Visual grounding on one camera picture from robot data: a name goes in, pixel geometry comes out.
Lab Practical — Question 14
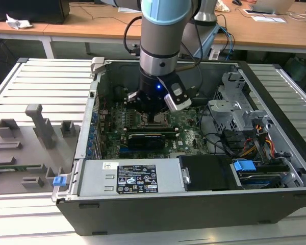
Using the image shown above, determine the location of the green motherboard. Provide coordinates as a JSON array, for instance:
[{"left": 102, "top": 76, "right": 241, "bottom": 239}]
[{"left": 96, "top": 98, "right": 212, "bottom": 160}]

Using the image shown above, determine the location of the crumpled beige bag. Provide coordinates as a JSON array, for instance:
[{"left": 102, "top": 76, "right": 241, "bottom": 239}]
[{"left": 216, "top": 0, "right": 230, "bottom": 13}]

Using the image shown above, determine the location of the black open PC case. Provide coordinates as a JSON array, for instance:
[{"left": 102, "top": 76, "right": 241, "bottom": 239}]
[{"left": 52, "top": 56, "right": 306, "bottom": 237}]

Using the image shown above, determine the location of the pale blue teach pendant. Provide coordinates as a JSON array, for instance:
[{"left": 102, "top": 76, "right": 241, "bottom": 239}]
[{"left": 193, "top": 25, "right": 219, "bottom": 58}]

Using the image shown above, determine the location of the crumpled white paper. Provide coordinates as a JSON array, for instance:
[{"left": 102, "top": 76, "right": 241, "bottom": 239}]
[{"left": 5, "top": 14, "right": 34, "bottom": 30}]

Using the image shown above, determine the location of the long wooden desk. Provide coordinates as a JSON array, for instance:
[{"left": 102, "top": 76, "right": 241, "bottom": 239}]
[{"left": 0, "top": 0, "right": 306, "bottom": 59}]

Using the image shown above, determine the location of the blue disk carrier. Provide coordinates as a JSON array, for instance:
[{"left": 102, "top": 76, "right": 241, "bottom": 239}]
[{"left": 233, "top": 159, "right": 257, "bottom": 179}]

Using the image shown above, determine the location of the grey power supply unit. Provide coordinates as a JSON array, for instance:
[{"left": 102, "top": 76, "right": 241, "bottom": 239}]
[{"left": 78, "top": 158, "right": 188, "bottom": 197}]

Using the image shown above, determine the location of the black computer box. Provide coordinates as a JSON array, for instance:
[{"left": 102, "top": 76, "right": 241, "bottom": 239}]
[{"left": 0, "top": 0, "right": 71, "bottom": 25}]

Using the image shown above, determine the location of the metal locking lever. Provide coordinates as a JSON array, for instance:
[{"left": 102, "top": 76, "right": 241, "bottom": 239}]
[{"left": 144, "top": 122, "right": 172, "bottom": 128}]

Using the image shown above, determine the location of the silver metal drive cage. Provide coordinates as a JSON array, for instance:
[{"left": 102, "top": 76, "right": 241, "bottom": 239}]
[{"left": 208, "top": 71, "right": 271, "bottom": 133}]

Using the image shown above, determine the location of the hard disk drive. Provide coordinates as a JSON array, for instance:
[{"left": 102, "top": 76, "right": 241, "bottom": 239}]
[{"left": 238, "top": 172, "right": 283, "bottom": 189}]

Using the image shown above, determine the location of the green RAM stick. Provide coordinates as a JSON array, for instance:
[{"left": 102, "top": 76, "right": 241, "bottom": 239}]
[{"left": 0, "top": 164, "right": 41, "bottom": 172}]

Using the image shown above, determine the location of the grey parts rack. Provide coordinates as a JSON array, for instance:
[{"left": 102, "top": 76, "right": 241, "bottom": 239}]
[{"left": 0, "top": 103, "right": 82, "bottom": 196}]

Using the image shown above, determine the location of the CPU socket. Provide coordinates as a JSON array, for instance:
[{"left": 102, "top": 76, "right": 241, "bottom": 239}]
[{"left": 140, "top": 111, "right": 173, "bottom": 130}]

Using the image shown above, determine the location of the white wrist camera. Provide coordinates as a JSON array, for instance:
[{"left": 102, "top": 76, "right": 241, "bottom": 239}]
[{"left": 164, "top": 76, "right": 192, "bottom": 112}]

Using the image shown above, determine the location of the black plastic shroud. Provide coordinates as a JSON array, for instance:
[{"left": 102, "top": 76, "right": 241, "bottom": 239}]
[{"left": 180, "top": 154, "right": 243, "bottom": 192}]

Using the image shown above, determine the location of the blue case latch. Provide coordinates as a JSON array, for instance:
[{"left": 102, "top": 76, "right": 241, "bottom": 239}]
[{"left": 53, "top": 176, "right": 67, "bottom": 187}]

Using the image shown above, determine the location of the black graphics card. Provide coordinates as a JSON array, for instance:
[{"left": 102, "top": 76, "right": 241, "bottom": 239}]
[{"left": 127, "top": 132, "right": 166, "bottom": 150}]

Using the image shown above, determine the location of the white paper sheet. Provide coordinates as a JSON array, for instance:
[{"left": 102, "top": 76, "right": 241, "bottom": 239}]
[{"left": 251, "top": 15, "right": 288, "bottom": 23}]

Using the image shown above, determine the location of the yellow red wire bundle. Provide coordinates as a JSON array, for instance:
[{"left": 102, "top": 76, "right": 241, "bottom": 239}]
[{"left": 241, "top": 124, "right": 275, "bottom": 158}]

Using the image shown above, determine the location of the white power adapter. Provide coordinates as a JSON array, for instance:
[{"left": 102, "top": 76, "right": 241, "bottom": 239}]
[{"left": 209, "top": 48, "right": 221, "bottom": 61}]

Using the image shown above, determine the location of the blue cable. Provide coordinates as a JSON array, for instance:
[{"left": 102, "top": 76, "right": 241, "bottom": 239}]
[{"left": 216, "top": 14, "right": 236, "bottom": 62}]

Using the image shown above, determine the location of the black RAM slot bank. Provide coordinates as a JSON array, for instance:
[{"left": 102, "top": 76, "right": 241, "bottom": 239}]
[{"left": 126, "top": 127, "right": 178, "bottom": 139}]

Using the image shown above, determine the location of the silver laptop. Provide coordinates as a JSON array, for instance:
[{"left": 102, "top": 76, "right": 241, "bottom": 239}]
[{"left": 248, "top": 0, "right": 295, "bottom": 15}]

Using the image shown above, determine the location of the grey case handle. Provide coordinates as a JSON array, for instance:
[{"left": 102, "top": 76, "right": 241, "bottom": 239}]
[{"left": 91, "top": 56, "right": 108, "bottom": 75}]

